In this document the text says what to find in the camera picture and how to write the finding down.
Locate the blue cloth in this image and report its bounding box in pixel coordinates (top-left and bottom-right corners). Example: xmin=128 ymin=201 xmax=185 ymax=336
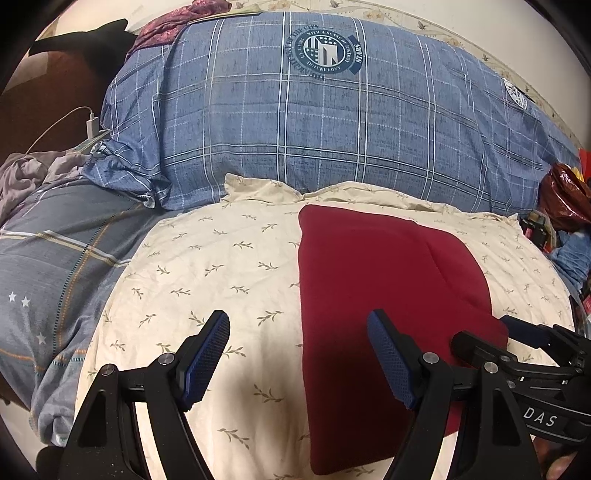
xmin=551 ymin=228 xmax=591 ymax=287

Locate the blue plaid pillow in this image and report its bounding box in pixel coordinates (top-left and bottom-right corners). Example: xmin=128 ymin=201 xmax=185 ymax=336
xmin=83 ymin=11 xmax=583 ymax=217

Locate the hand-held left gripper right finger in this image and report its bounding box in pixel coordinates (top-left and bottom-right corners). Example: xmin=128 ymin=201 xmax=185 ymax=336
xmin=367 ymin=309 xmax=541 ymax=480

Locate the maroon patterned cloth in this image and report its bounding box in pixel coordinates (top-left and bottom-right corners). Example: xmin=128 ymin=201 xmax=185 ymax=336
xmin=134 ymin=0 xmax=232 ymax=47

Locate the white charger cable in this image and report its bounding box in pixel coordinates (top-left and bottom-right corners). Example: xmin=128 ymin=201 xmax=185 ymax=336
xmin=25 ymin=107 xmax=93 ymax=155

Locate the cream leaf-print pillow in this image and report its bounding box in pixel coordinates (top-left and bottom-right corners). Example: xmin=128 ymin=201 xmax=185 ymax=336
xmin=76 ymin=173 xmax=587 ymax=480

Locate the red plastic bag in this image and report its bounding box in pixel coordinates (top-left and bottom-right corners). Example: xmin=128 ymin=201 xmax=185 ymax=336
xmin=539 ymin=162 xmax=591 ymax=227

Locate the black cloth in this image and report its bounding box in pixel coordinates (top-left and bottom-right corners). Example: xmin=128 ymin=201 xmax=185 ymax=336
xmin=32 ymin=18 xmax=139 ymax=58

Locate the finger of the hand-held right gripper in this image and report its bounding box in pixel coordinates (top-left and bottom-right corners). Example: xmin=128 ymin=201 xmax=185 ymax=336
xmin=451 ymin=331 xmax=578 ymax=384
xmin=500 ymin=315 xmax=591 ymax=365

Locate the white power strip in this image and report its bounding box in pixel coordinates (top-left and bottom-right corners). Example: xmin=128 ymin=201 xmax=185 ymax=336
xmin=74 ymin=130 xmax=112 ymax=155

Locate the crumpled grey cloth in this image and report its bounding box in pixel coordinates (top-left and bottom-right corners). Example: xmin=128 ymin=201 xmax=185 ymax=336
xmin=0 ymin=150 xmax=93 ymax=222

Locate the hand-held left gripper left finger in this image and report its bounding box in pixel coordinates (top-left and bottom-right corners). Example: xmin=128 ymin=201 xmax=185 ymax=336
xmin=58 ymin=310 xmax=232 ymax=480

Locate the grey-blue striped bedsheet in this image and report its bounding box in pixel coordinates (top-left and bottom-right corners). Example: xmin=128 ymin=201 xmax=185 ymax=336
xmin=0 ymin=178 xmax=185 ymax=448

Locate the black device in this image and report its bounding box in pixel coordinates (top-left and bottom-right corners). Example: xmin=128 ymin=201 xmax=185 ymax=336
xmin=519 ymin=210 xmax=559 ymax=250

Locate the dark red garment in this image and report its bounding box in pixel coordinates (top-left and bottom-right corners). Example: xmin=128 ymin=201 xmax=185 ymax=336
xmin=298 ymin=204 xmax=509 ymax=477

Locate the dark brown wooden furniture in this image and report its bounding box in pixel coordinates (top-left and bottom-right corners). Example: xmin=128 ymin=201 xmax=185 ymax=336
xmin=0 ymin=51 xmax=116 ymax=160

